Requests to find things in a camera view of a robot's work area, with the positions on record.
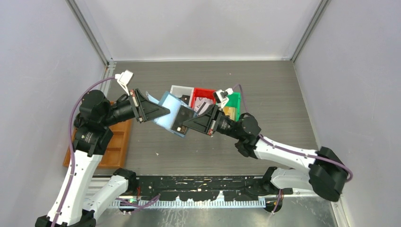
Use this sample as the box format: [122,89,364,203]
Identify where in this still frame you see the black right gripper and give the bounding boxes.
[183,104,243,140]

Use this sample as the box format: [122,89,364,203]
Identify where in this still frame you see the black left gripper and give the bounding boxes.
[101,88,170,127]

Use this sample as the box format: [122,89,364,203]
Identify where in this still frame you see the black credit card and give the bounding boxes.
[170,105,195,137]

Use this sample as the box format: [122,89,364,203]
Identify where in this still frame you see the blue leather card holder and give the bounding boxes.
[146,91,197,135]

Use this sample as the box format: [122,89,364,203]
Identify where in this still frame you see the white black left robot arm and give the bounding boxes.
[35,89,170,227]

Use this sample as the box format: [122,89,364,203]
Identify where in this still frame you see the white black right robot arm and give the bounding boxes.
[183,105,352,201]

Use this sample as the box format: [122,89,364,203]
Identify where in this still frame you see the cards in red bin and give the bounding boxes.
[193,97,214,114]

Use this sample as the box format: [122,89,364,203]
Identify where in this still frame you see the gold card in green bin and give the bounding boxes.
[223,106,237,121]

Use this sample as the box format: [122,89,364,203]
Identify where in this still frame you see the red plastic bin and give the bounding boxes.
[190,87,216,112]

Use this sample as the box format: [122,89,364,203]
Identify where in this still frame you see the black item in white bin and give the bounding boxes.
[180,95,192,106]

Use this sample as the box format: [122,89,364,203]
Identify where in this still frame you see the green plastic bin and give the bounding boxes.
[226,92,241,121]

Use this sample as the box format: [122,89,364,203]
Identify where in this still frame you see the white plastic bin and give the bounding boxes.
[170,85,194,99]

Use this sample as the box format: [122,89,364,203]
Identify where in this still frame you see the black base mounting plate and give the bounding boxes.
[122,175,279,201]

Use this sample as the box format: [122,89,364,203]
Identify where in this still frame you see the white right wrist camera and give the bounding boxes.
[213,88,233,109]

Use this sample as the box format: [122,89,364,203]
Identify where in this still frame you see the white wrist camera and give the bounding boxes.
[213,88,233,109]
[114,70,133,96]

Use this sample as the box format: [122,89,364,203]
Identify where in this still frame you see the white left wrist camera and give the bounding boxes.
[114,70,133,96]

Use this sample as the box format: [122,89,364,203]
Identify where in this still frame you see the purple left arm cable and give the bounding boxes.
[50,77,163,227]

